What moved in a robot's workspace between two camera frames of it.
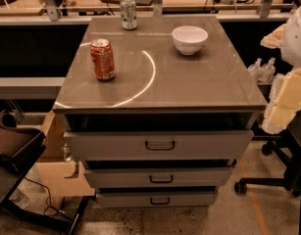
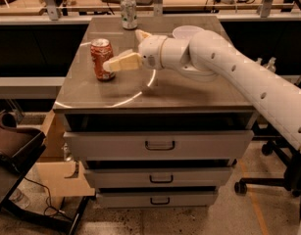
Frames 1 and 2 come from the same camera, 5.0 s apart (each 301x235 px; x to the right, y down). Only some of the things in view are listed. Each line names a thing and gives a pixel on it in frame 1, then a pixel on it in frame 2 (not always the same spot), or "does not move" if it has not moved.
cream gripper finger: (275, 38) -> (141, 34)
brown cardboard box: (61, 177) does not move
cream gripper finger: (287, 96) -> (125, 60)
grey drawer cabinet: (157, 109) does not move
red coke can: (103, 59) does not move
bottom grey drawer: (157, 200) does not move
